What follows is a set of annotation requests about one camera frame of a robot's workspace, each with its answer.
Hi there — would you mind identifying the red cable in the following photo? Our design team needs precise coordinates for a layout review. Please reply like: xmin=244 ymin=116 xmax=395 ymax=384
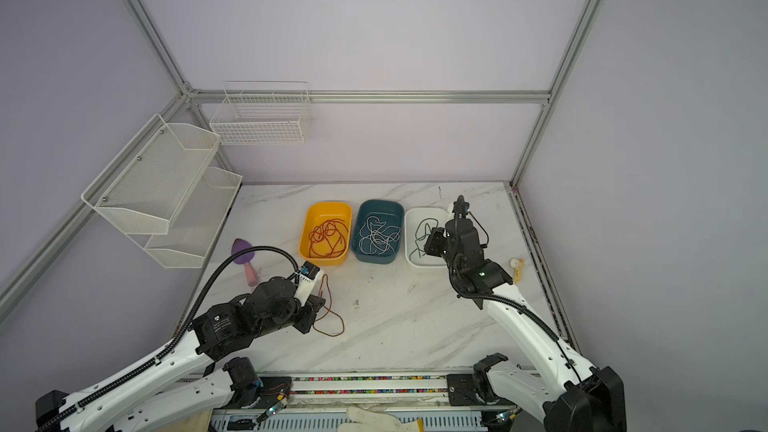
xmin=307 ymin=218 xmax=351 ymax=260
xmin=311 ymin=272 xmax=347 ymax=338

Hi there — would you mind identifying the green cable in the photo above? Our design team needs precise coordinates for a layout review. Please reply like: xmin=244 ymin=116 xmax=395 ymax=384
xmin=412 ymin=215 xmax=442 ymax=260

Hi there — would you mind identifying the white cable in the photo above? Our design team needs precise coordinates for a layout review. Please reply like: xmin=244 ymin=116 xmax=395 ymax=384
xmin=358 ymin=212 xmax=402 ymax=256

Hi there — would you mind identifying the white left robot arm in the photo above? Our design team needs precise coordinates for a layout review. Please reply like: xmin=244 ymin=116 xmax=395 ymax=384
xmin=35 ymin=245 xmax=325 ymax=431

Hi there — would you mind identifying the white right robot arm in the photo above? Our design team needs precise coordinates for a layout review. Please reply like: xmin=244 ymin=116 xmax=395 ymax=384
xmin=424 ymin=216 xmax=628 ymax=431

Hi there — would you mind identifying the white plastic bin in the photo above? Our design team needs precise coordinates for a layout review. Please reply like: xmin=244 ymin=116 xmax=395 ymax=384
xmin=402 ymin=207 xmax=450 ymax=269

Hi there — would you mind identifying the small white yellow toy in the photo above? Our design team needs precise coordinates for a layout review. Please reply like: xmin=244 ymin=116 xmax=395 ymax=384
xmin=510 ymin=258 xmax=525 ymax=284

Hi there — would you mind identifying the yellow plastic bin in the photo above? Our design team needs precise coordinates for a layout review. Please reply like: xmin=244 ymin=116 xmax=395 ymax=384
xmin=299 ymin=201 xmax=352 ymax=268

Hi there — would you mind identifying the teal plastic bin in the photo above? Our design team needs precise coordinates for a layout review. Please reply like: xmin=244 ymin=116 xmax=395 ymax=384
xmin=351 ymin=199 xmax=405 ymax=265

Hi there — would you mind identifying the white work glove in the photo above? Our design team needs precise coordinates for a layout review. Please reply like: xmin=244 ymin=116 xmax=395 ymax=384
xmin=337 ymin=407 xmax=424 ymax=432

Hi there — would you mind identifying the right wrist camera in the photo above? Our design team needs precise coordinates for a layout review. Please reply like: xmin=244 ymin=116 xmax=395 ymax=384
xmin=452 ymin=195 xmax=469 ymax=222

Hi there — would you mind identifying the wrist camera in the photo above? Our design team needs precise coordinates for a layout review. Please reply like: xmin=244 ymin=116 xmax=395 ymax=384
xmin=294 ymin=261 xmax=325 ymax=306
xmin=452 ymin=195 xmax=469 ymax=222

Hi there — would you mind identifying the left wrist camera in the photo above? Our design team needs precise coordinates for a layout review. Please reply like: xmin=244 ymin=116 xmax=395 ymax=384
xmin=294 ymin=261 xmax=325 ymax=306

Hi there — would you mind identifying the purple pink-handled spatula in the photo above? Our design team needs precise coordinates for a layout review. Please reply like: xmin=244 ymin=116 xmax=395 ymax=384
xmin=231 ymin=238 xmax=259 ymax=288

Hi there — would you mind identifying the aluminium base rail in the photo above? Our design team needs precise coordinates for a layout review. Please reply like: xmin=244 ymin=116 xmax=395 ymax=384
xmin=119 ymin=371 xmax=619 ymax=432

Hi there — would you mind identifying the white mesh wall shelf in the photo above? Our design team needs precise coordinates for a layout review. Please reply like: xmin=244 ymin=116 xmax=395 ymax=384
xmin=81 ymin=114 xmax=242 ymax=269

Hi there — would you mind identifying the white wire wall basket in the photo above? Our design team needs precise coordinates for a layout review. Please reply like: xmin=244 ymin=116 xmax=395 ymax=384
xmin=210 ymin=81 xmax=313 ymax=146

